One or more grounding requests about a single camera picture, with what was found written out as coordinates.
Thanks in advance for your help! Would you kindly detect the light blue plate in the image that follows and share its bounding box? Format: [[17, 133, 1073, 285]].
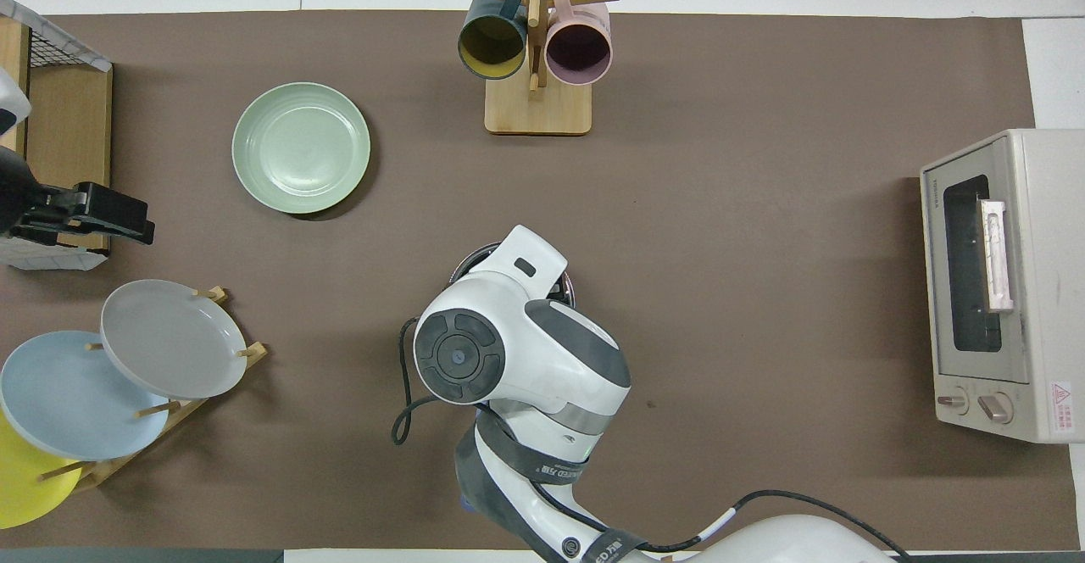
[[0, 331, 170, 462]]

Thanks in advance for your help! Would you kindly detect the glass lid with blue knob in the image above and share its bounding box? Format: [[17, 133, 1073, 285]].
[[453, 242, 576, 305]]

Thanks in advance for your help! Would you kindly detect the beige toaster oven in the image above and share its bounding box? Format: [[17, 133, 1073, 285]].
[[920, 129, 1085, 445]]

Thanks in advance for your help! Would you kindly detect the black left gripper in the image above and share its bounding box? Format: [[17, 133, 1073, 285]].
[[0, 148, 156, 246]]

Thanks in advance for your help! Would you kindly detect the black pot with blue handle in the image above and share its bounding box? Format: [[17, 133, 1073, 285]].
[[448, 241, 579, 513]]

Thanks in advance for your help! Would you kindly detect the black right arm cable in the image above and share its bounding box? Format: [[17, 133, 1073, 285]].
[[392, 317, 912, 563]]

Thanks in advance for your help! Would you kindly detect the wooden mug tree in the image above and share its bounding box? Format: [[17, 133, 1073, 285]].
[[455, 0, 621, 136]]

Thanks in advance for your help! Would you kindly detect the grey plate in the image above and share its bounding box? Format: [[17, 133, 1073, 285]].
[[100, 279, 248, 400]]

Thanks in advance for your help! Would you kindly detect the yellow plate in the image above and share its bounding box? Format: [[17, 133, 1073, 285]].
[[0, 410, 83, 530]]

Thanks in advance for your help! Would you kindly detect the wooden shelf box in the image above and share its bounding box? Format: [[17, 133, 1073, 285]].
[[0, 16, 113, 254]]

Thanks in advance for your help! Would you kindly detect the pink mug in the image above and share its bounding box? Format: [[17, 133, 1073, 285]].
[[545, 0, 613, 86]]

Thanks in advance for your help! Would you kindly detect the dark teal mug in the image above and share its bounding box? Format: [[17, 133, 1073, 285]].
[[458, 0, 528, 81]]

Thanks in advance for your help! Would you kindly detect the green plate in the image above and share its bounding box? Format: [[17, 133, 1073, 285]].
[[231, 81, 372, 215]]

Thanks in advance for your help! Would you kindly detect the brown table mat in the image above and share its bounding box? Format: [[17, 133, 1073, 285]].
[[0, 10, 1082, 551]]

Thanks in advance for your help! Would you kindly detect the wooden plate rack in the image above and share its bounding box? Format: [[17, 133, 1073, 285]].
[[36, 286, 269, 492]]

